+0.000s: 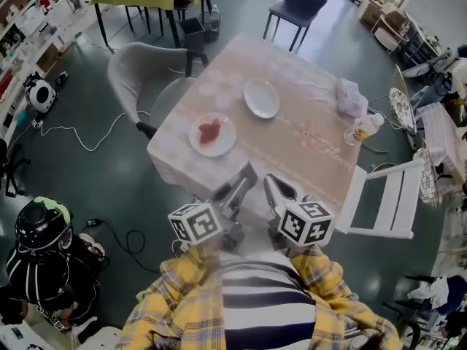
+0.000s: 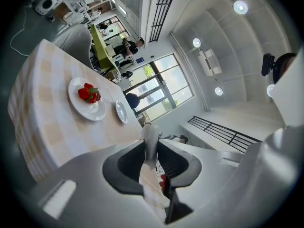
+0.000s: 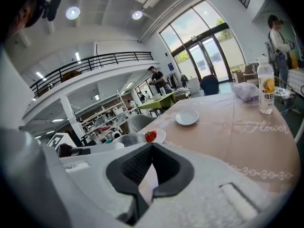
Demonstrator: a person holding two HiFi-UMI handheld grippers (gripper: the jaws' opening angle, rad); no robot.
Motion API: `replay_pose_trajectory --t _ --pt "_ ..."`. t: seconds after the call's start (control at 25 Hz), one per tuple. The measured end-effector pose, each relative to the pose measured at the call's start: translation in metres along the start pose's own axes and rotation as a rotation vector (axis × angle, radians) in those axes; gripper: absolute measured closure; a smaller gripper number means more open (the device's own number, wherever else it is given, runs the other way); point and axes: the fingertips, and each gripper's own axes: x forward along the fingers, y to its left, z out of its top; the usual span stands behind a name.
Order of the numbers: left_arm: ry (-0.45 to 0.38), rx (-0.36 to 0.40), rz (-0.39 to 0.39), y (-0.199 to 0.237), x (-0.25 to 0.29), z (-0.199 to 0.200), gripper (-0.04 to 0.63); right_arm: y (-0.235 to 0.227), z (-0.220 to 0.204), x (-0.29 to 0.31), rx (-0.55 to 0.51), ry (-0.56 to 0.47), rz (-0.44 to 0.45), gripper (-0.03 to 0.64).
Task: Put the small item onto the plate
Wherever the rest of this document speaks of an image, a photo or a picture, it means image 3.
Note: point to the white shelving rack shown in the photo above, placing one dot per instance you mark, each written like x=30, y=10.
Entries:
x=107, y=117

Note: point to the dark blue chair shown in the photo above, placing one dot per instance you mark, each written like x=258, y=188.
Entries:
x=209, y=84

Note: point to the white bowl with dark item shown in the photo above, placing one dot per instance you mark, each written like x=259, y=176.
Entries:
x=187, y=117

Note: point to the purple tissue pack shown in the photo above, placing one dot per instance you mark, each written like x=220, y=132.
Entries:
x=245, y=91

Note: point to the white shallow plate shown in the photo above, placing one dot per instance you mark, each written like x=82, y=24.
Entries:
x=161, y=135

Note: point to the pink floral tablecloth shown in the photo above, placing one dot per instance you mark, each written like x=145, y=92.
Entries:
x=213, y=136

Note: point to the black head camera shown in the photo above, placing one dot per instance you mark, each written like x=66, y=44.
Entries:
x=53, y=6

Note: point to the glass double door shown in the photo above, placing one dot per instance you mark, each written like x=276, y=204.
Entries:
x=209, y=56

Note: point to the clothes rack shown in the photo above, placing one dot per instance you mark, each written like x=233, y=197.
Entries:
x=175, y=81

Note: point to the green table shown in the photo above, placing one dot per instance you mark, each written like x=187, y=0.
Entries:
x=159, y=102

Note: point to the clear bottle yellow label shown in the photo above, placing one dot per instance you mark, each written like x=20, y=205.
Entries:
x=266, y=91

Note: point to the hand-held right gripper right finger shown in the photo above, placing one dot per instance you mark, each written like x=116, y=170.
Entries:
x=202, y=198

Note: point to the round ceiling lamp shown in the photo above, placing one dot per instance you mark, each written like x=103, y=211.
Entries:
x=137, y=15
x=73, y=12

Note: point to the white black round carrier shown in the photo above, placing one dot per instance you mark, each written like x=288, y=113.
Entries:
x=116, y=135

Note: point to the red strawberry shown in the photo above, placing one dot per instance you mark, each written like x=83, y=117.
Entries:
x=150, y=136

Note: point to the person's head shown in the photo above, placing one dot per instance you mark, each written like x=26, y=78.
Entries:
x=21, y=20

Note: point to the checked tablecloth table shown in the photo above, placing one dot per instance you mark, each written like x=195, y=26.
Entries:
x=297, y=79

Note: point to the black balcony railing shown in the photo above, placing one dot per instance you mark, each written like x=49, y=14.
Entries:
x=90, y=64

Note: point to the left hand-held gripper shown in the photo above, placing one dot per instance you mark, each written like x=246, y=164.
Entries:
x=58, y=140

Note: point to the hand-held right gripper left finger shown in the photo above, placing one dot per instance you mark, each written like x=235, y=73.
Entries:
x=95, y=193

